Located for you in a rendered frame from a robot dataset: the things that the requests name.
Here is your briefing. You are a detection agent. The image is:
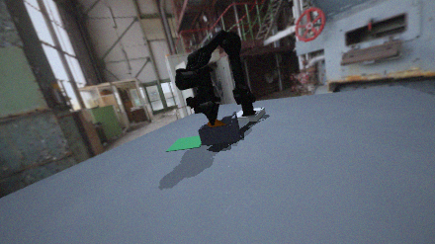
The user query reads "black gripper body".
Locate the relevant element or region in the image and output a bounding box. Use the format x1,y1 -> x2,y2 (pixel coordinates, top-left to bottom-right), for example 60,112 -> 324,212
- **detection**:
194,84 -> 220,114

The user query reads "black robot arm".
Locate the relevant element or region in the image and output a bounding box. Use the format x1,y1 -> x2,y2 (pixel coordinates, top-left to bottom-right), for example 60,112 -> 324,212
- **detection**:
175,30 -> 256,117

